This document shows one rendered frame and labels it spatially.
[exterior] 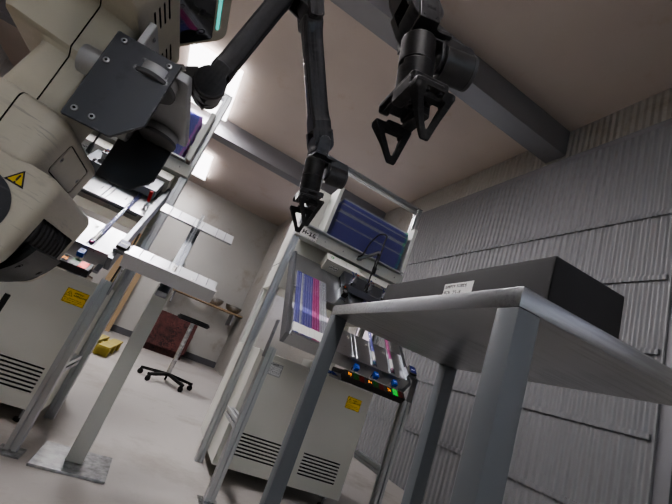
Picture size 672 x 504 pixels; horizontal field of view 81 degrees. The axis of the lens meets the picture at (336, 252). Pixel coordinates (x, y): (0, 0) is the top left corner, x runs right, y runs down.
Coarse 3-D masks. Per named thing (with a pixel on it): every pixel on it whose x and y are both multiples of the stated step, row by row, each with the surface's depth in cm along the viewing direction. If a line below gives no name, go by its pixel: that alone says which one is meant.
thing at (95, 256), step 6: (78, 240) 147; (72, 246) 147; (78, 246) 147; (84, 246) 147; (90, 246) 148; (66, 252) 148; (72, 252) 148; (90, 252) 149; (96, 252) 149; (102, 252) 149; (84, 258) 150; (90, 258) 150; (96, 258) 150; (102, 258) 150; (96, 264) 152; (102, 264) 152
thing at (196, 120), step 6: (192, 114) 217; (192, 120) 216; (198, 120) 218; (192, 126) 216; (198, 126) 219; (192, 132) 216; (192, 138) 217; (174, 150) 210; (180, 150) 211; (186, 150) 224
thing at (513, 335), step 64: (384, 320) 94; (448, 320) 72; (512, 320) 52; (576, 320) 55; (320, 384) 107; (448, 384) 122; (512, 384) 49; (576, 384) 82; (640, 384) 65; (512, 448) 48
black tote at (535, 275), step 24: (528, 264) 70; (552, 264) 65; (408, 288) 105; (432, 288) 94; (456, 288) 86; (480, 288) 79; (528, 288) 67; (552, 288) 63; (576, 288) 66; (600, 288) 68; (576, 312) 65; (600, 312) 67
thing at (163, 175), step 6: (90, 138) 195; (84, 144) 194; (96, 144) 194; (102, 144) 197; (108, 144) 200; (84, 150) 195; (102, 150) 196; (108, 150) 196; (162, 174) 206; (168, 174) 209; (162, 180) 205; (168, 180) 205; (168, 186) 209
